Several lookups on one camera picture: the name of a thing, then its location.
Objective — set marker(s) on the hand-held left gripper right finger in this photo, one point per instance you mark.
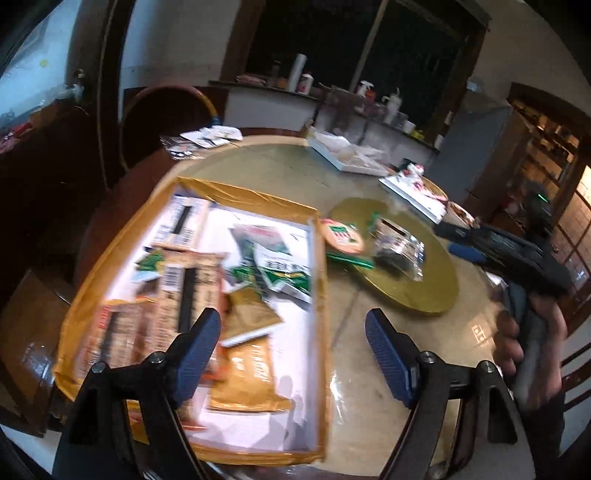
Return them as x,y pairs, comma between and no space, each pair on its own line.
390,360

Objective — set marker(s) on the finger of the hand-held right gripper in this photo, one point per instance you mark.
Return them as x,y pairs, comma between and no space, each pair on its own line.
457,230
466,253

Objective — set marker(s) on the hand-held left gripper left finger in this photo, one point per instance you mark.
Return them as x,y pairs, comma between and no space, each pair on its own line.
198,355

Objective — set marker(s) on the dark gold snack packet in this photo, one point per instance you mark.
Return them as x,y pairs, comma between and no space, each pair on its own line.
249,378

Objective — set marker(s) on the clear dark snack packet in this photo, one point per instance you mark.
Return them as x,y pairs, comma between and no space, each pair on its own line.
397,249

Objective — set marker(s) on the small gold snack packet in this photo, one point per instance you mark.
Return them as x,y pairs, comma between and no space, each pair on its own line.
249,316

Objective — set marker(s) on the large orange barcode snack packet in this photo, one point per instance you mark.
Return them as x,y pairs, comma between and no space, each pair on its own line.
184,286

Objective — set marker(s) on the brown orange snack packet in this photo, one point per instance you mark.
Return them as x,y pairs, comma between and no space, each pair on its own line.
115,332

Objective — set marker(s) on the yellow taped cardboard tray box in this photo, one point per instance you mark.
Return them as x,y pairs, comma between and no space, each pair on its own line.
300,350

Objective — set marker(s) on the green yellow snack packet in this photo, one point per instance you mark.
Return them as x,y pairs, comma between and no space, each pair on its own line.
152,265

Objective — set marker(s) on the round orange snack packet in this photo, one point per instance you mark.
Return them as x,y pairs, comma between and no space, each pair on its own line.
341,235

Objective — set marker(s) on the green white snack packet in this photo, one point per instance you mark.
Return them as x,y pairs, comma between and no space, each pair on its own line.
286,279

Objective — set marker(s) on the dark green red-print snack packet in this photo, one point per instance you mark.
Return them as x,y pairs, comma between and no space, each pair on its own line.
258,237

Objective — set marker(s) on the white labelled snack packet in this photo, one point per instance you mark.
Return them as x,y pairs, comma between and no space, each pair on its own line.
178,221

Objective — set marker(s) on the person's right forearm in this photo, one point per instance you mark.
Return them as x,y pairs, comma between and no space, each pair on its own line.
542,443

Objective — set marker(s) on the person's right hand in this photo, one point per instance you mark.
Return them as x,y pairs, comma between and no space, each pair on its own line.
554,350

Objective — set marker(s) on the white bowl with leftovers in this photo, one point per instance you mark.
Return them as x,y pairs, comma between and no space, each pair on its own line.
461,212

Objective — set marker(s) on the woven basket plate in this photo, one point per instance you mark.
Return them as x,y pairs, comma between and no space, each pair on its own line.
436,187

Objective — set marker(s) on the glass paned door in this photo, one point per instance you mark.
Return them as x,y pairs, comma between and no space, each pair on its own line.
577,226

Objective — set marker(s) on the white tray with red scraps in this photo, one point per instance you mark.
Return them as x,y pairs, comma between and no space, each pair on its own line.
411,196

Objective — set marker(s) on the round golden turntable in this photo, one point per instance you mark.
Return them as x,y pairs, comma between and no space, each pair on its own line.
415,295

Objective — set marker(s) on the red white wrapper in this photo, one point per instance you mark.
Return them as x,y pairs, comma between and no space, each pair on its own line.
412,171

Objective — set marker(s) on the grey refrigerator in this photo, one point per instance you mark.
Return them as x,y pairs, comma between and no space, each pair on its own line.
485,147

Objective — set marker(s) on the white cup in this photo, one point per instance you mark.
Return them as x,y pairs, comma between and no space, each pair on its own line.
408,127

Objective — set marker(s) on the wooden shelf cabinet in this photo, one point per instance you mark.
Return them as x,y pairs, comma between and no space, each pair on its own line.
551,134

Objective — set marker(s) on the white tray with food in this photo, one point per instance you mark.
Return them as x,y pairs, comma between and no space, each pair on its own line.
346,154

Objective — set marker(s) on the white tumbler with straw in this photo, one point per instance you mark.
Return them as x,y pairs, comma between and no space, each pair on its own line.
392,108

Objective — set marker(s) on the clear plastic chair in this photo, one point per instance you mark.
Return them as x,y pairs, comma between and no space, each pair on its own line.
351,115

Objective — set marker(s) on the white spray bottle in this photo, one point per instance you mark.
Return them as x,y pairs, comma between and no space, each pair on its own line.
365,90

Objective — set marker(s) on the brown wooden chair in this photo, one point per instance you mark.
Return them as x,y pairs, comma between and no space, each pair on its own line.
27,350

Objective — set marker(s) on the dark window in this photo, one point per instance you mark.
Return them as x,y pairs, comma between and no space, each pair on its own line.
369,41

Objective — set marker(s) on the crumpled white tissue pile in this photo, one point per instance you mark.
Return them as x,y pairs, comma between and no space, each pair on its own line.
212,136

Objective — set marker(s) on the white paper towel roll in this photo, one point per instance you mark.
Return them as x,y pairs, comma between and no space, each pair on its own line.
298,74

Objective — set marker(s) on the dark window counter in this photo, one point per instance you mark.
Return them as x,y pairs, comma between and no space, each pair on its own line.
268,108

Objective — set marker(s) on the dark wooden sideboard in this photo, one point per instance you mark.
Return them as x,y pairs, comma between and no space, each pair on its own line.
41,184

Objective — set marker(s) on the round-backed brown chair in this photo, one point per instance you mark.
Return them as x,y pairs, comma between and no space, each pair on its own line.
161,120

